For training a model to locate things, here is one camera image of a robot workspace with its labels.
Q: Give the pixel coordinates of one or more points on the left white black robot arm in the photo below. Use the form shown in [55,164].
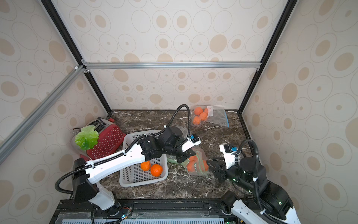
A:
[83,182]

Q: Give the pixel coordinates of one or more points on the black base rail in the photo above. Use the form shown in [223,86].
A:
[157,211]

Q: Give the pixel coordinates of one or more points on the white perforated plastic basket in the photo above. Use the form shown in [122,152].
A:
[134,175]

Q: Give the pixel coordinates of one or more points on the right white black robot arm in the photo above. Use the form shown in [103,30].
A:
[241,165]

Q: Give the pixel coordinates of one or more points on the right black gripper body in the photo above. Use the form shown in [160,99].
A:
[221,170]

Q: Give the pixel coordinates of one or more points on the orange taken out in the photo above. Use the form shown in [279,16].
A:
[156,170]
[145,166]

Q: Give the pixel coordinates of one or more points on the diagonal aluminium rail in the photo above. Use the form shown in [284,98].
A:
[15,138]

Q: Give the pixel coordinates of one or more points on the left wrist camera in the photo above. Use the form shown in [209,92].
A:
[191,141]

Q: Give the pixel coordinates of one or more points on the green plastic leaf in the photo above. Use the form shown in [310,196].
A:
[87,138]

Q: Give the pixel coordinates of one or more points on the horizontal aluminium rail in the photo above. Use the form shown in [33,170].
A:
[169,65]

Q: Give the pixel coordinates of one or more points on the red dotted toaster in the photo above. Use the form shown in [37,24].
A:
[110,138]

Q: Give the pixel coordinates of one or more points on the middle clear zip-top bag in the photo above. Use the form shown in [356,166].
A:
[202,114]

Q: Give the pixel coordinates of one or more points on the green zip-top bag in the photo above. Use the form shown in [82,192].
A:
[173,142]

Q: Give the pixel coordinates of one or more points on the green-edged zip-top bag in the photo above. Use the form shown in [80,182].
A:
[197,164]

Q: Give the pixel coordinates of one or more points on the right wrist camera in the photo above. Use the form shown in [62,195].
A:
[229,151]

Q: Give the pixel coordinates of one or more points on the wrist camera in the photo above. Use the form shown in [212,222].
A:
[191,141]
[229,151]

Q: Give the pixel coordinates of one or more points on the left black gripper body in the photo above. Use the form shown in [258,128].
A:
[175,149]

